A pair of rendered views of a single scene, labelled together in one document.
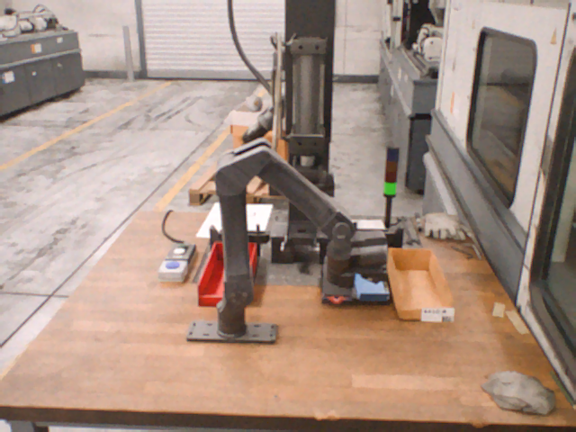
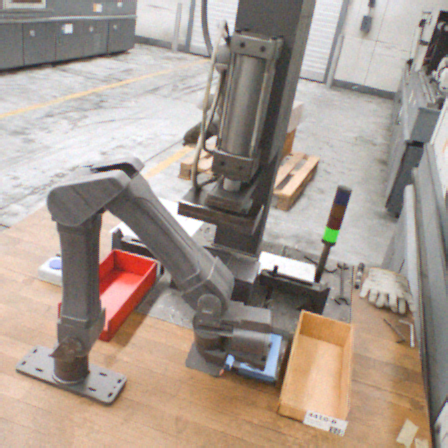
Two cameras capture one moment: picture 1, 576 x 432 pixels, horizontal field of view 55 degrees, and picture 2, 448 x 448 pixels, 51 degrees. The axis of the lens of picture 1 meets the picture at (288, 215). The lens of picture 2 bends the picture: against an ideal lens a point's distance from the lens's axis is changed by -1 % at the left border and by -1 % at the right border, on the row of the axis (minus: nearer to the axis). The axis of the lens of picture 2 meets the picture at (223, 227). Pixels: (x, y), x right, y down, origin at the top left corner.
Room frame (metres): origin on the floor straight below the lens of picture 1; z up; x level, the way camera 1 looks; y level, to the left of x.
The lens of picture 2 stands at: (0.47, -0.19, 1.60)
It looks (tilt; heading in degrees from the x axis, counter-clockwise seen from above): 28 degrees down; 8
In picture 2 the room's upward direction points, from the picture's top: 10 degrees clockwise
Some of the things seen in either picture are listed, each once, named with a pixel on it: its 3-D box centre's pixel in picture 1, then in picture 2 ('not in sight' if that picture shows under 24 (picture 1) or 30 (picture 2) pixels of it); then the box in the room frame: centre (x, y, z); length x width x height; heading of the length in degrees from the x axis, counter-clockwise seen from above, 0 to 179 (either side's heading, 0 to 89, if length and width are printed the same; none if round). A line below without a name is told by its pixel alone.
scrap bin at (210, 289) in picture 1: (229, 272); (111, 291); (1.29, 0.16, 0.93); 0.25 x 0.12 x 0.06; 177
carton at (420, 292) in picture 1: (418, 283); (319, 367); (1.23, -0.33, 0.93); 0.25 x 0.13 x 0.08; 177
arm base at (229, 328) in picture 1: (231, 319); (71, 360); (1.05, 0.13, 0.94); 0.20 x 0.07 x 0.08; 87
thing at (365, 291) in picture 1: (370, 283); (261, 351); (1.23, -0.21, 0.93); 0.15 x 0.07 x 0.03; 0
